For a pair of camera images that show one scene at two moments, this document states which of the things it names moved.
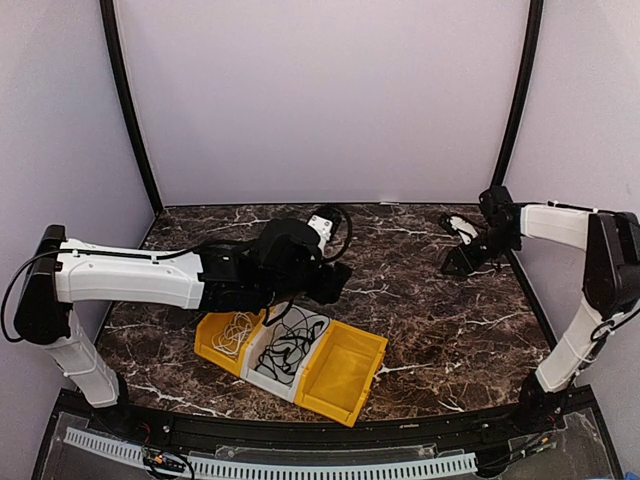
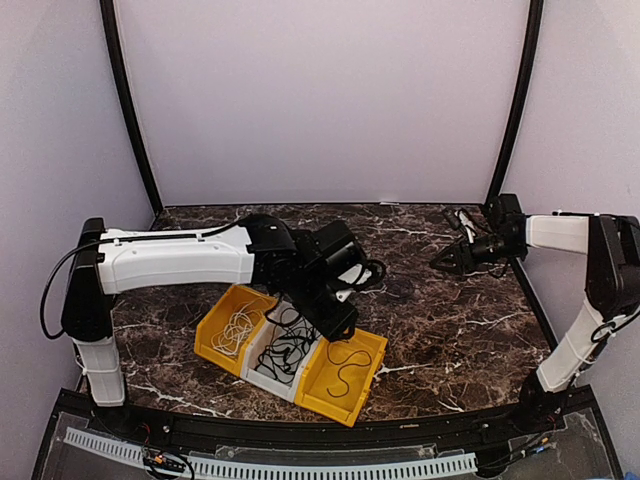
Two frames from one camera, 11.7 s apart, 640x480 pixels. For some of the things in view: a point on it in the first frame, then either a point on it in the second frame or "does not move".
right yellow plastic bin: x=340 y=372 does not move
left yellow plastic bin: x=223 y=337 does not move
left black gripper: x=333 y=282 → x=335 y=327
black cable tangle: x=289 y=344 does not move
